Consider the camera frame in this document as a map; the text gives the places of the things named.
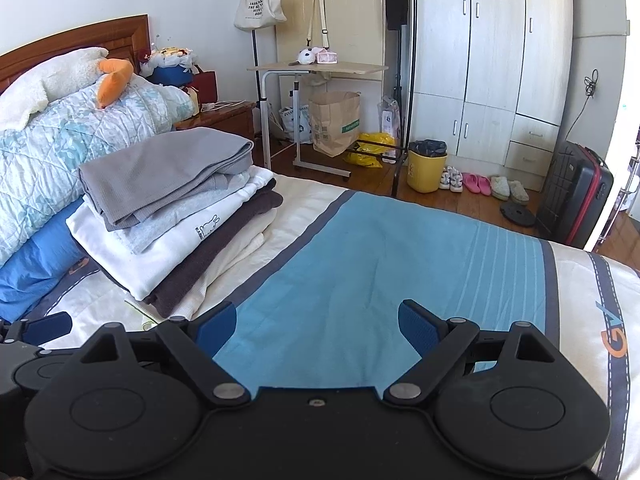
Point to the red bag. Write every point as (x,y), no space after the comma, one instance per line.
(205,85)

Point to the pale blue floral quilt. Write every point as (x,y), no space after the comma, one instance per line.
(60,135)

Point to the white sneaker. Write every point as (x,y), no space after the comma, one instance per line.
(445,179)
(456,181)

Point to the pink slipper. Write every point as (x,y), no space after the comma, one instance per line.
(470,182)
(484,185)

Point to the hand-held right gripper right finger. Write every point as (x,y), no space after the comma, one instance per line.
(417,327)

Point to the black clothes rack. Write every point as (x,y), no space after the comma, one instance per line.
(413,60)

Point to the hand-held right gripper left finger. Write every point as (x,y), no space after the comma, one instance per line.
(217,327)

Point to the side table with wooden top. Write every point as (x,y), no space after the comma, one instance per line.
(350,68)

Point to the brown paper bag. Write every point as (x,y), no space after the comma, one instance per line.
(330,125)

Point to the black suitcase with red trim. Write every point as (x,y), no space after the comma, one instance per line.
(570,195)

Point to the wooden nightstand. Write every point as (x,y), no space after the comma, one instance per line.
(225,120)

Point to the white power strip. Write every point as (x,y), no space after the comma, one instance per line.
(220,105)

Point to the grey fluffy slipper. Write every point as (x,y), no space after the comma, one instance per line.
(499,187)
(518,192)

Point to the cream folded garment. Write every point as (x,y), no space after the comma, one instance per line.
(235,271)

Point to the light grey folded garment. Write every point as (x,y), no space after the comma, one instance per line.
(165,220)

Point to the blue pillow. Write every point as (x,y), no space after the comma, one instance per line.
(35,265)

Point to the dark brown folded garment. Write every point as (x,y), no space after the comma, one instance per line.
(215,260)

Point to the white sweatshirt with rabbit print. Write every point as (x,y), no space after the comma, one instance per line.
(165,260)

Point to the yellow plastic bag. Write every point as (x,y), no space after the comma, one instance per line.
(372,142)

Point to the white tote bag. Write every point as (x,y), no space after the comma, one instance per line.
(257,10)

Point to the white plush duck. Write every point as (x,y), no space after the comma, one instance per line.
(50,75)

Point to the bouquet with blue wrap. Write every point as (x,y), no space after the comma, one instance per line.
(170,72)

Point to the black weight plate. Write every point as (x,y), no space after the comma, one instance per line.
(517,212)

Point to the white plastic packet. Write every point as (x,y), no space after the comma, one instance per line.
(389,120)

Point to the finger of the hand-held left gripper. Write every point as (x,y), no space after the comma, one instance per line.
(50,325)

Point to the small white plush toy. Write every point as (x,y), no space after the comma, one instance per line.
(307,56)

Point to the yellow trash bin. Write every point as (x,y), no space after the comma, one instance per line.
(425,172)

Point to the striped bed sheet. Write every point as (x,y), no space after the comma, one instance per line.
(375,260)

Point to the white patterned bag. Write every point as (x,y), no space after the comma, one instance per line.
(297,120)

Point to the grey waffle knit garment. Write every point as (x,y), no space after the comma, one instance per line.
(165,165)

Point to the white wardrobe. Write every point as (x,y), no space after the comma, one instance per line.
(495,60)

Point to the wooden headboard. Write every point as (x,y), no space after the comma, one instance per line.
(75,35)

